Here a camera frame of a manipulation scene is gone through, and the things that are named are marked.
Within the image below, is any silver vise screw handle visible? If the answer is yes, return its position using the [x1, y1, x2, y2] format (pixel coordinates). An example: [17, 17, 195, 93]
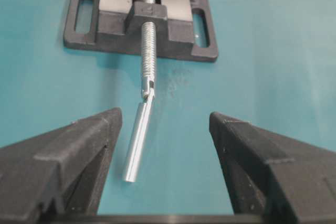
[121, 0, 160, 183]

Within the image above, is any black metal bench vise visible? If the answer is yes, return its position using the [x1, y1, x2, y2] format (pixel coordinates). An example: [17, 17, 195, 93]
[63, 0, 218, 62]

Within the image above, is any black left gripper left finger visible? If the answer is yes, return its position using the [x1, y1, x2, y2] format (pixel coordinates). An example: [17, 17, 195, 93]
[1, 108, 122, 223]

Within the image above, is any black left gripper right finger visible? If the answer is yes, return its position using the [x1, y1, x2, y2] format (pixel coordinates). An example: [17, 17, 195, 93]
[209, 112, 335, 223]

